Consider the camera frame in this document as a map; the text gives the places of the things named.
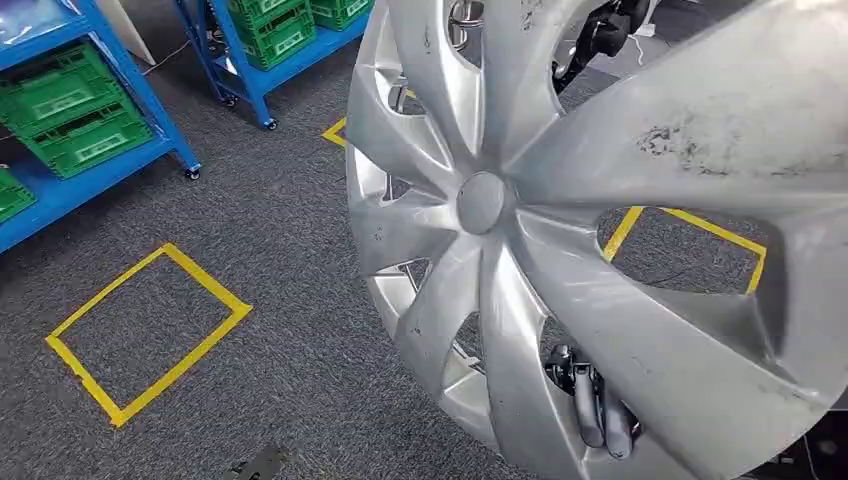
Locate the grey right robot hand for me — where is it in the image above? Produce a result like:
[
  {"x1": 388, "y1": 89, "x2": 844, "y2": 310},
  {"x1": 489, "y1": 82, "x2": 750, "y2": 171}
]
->
[{"x1": 543, "y1": 343, "x2": 644, "y2": 462}]

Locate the silver wheel hubcap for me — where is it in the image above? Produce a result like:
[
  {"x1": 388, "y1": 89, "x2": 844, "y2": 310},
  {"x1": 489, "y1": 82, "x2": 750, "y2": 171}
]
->
[{"x1": 344, "y1": 0, "x2": 848, "y2": 480}]

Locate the yellow tape floor square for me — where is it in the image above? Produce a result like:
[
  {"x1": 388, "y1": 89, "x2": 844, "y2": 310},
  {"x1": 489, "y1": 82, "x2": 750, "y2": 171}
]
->
[
  {"x1": 44, "y1": 242, "x2": 255, "y2": 431},
  {"x1": 599, "y1": 205, "x2": 769, "y2": 297}
]

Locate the small blue metal shelf rack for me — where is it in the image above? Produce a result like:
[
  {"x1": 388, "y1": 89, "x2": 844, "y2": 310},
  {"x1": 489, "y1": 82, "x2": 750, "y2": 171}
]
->
[{"x1": 173, "y1": 0, "x2": 376, "y2": 131}]

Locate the green plastic crate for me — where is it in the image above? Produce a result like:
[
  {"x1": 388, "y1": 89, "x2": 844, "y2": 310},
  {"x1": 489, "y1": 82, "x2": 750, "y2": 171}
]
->
[
  {"x1": 308, "y1": 0, "x2": 374, "y2": 32},
  {"x1": 0, "y1": 41, "x2": 132, "y2": 139},
  {"x1": 19, "y1": 99, "x2": 156, "y2": 181},
  {"x1": 227, "y1": 0, "x2": 313, "y2": 36},
  {"x1": 0, "y1": 165, "x2": 38, "y2": 227},
  {"x1": 237, "y1": 6, "x2": 319, "y2": 72}
]

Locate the large blue metal shelf rack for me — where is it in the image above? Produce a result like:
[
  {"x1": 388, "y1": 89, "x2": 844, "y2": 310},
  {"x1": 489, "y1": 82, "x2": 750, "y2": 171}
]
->
[{"x1": 0, "y1": 0, "x2": 203, "y2": 256}]

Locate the white leaning board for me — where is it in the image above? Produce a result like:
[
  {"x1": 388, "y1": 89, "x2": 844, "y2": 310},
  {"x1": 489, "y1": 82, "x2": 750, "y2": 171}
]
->
[{"x1": 97, "y1": 0, "x2": 158, "y2": 68}]

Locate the black equipment with cable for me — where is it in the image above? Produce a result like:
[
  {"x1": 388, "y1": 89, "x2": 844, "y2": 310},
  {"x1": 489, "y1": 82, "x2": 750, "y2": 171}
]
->
[{"x1": 551, "y1": 0, "x2": 656, "y2": 95}]

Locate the chrome metal ring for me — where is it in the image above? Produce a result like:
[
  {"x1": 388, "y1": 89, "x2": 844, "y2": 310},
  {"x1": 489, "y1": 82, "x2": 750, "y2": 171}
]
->
[{"x1": 447, "y1": 0, "x2": 486, "y2": 49}]

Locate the thin floor cable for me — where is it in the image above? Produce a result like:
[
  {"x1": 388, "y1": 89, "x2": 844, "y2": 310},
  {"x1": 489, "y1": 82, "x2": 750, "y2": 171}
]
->
[{"x1": 140, "y1": 39, "x2": 192, "y2": 77}]

